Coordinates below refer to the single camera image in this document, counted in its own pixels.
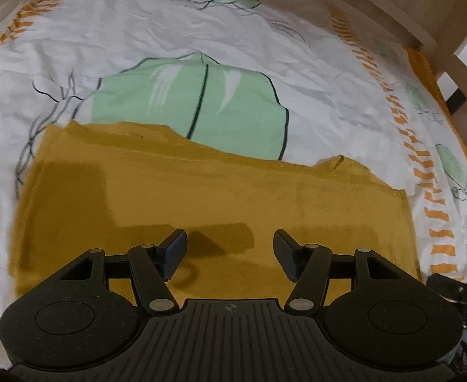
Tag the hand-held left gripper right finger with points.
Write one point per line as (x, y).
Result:
(285, 252)

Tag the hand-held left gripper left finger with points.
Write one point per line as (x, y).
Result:
(176, 250)

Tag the yellow shirt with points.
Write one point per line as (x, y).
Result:
(217, 191)

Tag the white printed bed sheet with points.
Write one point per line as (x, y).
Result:
(138, 28)

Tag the wooden bed frame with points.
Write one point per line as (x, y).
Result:
(416, 8)

